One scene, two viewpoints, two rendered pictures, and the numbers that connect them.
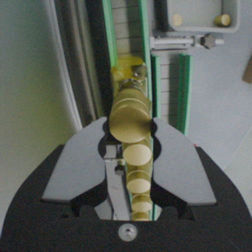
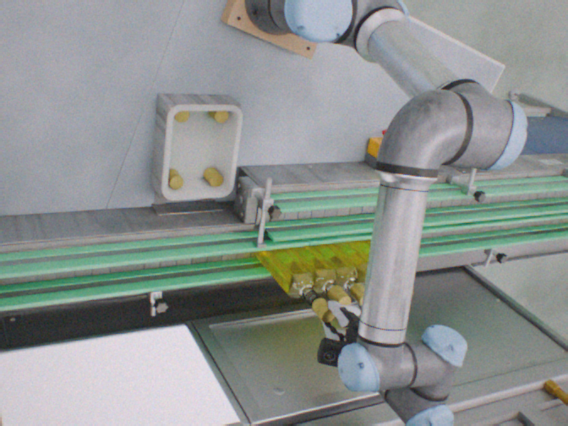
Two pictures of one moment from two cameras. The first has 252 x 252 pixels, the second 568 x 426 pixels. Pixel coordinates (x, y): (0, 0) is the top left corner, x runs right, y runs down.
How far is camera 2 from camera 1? 1.30 m
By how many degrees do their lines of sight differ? 21
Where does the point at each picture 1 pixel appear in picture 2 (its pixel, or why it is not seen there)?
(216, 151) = not seen: hidden behind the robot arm
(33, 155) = not seen: hidden behind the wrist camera
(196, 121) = (346, 126)
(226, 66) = (275, 86)
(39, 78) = (285, 340)
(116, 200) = (439, 260)
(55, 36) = (246, 323)
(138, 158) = (346, 302)
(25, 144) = not seen: hidden behind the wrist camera
